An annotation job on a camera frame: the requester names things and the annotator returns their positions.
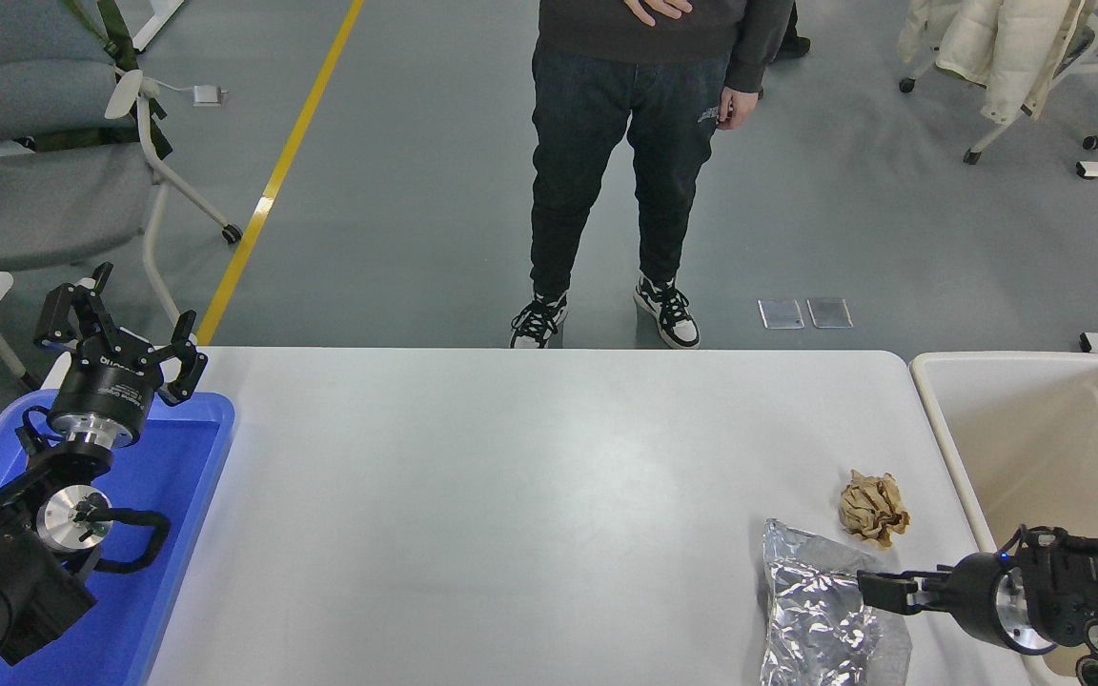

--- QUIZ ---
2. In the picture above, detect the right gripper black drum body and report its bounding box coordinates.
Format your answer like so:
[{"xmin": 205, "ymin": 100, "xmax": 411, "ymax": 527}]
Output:
[{"xmin": 949, "ymin": 551, "xmax": 1014, "ymax": 649}]

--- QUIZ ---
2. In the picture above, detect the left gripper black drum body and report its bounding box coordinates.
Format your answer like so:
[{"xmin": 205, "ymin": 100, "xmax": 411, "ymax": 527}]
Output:
[{"xmin": 47, "ymin": 343, "xmax": 165, "ymax": 437}]

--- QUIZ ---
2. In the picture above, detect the tan paper ball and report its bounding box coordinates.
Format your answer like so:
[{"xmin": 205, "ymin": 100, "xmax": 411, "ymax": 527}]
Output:
[{"xmin": 840, "ymin": 470, "xmax": 912, "ymax": 552}]

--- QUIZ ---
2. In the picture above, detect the silver foil tray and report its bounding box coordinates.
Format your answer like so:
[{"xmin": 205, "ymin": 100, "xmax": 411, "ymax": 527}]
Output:
[{"xmin": 761, "ymin": 519, "xmax": 914, "ymax": 686}]

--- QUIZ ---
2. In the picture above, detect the person's left hand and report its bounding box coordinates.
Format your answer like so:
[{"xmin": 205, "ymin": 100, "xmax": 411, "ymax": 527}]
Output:
[{"xmin": 716, "ymin": 86, "xmax": 760, "ymax": 131}]

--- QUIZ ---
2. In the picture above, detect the person's right hand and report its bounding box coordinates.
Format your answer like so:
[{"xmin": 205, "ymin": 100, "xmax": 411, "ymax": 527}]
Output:
[{"xmin": 625, "ymin": 0, "xmax": 694, "ymax": 27}]

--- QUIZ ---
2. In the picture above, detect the blue plastic tray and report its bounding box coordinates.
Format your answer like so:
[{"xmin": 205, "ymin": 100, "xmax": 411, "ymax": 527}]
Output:
[{"xmin": 0, "ymin": 389, "xmax": 237, "ymax": 686}]

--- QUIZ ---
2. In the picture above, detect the grey office chair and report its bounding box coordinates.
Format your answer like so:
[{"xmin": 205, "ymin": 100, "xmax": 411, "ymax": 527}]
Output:
[{"xmin": 0, "ymin": 0, "xmax": 245, "ymax": 330}]

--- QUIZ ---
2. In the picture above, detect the large pale plastic bin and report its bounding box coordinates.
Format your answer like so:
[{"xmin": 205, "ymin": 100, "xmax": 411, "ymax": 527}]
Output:
[{"xmin": 908, "ymin": 351, "xmax": 1098, "ymax": 686}]

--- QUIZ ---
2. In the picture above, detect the white power adapter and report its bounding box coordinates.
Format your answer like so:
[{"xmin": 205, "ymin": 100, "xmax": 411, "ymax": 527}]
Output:
[{"xmin": 153, "ymin": 80, "xmax": 227, "ymax": 107}]

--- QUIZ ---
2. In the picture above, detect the clear floor plate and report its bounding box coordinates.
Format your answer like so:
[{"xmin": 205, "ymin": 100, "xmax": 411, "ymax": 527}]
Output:
[
  {"xmin": 806, "ymin": 296, "xmax": 854, "ymax": 330},
  {"xmin": 759, "ymin": 298, "xmax": 805, "ymax": 331}
]

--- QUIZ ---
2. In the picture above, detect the white desk leg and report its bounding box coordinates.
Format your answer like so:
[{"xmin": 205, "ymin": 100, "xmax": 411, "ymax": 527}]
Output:
[{"xmin": 132, "ymin": 0, "xmax": 188, "ymax": 51}]

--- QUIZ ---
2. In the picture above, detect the person in dark shoes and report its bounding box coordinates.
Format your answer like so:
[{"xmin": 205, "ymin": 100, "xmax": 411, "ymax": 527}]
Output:
[{"xmin": 774, "ymin": 0, "xmax": 812, "ymax": 61}]

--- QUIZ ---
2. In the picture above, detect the cream padded coat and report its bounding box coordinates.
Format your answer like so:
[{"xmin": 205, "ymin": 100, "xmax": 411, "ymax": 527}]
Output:
[{"xmin": 897, "ymin": 0, "xmax": 1098, "ymax": 125}]

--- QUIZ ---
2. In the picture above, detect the olive green strap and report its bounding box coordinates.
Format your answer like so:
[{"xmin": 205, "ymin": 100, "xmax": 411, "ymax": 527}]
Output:
[{"xmin": 30, "ymin": 0, "xmax": 173, "ymax": 161}]

